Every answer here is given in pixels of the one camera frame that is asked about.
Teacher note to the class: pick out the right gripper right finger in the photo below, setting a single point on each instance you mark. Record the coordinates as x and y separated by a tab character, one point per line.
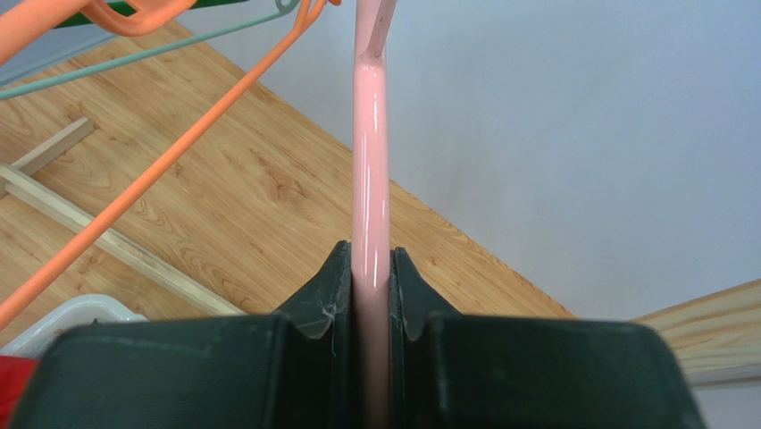
453	370

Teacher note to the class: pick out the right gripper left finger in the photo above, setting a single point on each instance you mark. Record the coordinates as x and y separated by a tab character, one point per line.
290	368

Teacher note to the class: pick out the pink hanger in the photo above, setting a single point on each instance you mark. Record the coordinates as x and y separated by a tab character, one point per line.
370	241

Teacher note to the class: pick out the red t shirt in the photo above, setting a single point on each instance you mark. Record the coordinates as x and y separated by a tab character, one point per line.
15	375

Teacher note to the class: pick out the mint green hanger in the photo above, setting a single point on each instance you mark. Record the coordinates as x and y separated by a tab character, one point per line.
284	8

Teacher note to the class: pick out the orange hanger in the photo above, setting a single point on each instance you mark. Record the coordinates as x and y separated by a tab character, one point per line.
308	13

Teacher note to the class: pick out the white plastic laundry basket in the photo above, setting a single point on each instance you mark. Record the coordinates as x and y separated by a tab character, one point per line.
83	310

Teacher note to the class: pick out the white whiteboard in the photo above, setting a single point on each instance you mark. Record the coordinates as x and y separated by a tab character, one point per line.
716	338

